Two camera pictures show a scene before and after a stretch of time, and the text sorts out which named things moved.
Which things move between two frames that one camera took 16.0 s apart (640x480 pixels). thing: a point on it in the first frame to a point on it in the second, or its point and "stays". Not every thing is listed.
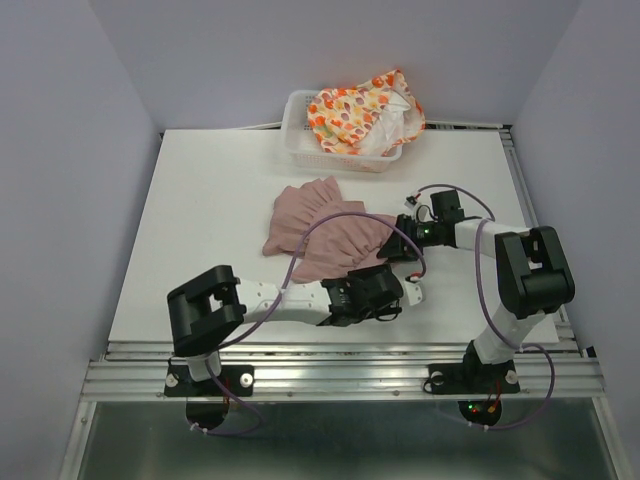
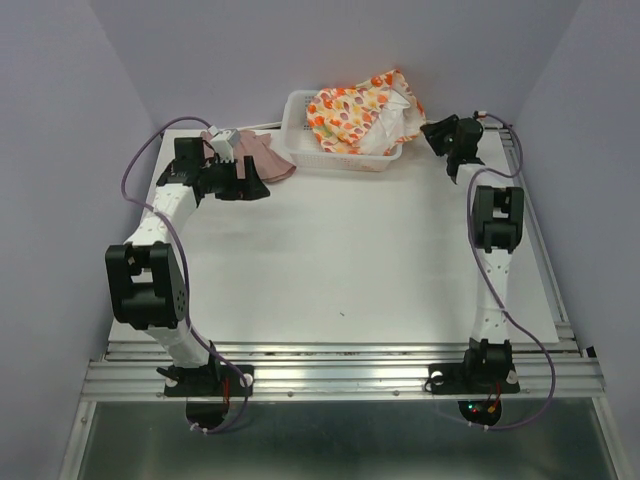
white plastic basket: x=305 y=151 stays
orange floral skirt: x=371 y=118 stays
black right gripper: x=397 y=248 to x=432 y=130
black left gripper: x=364 y=274 to x=249 y=188
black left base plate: x=179 y=383 stays
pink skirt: x=333 y=249 to x=270 y=163
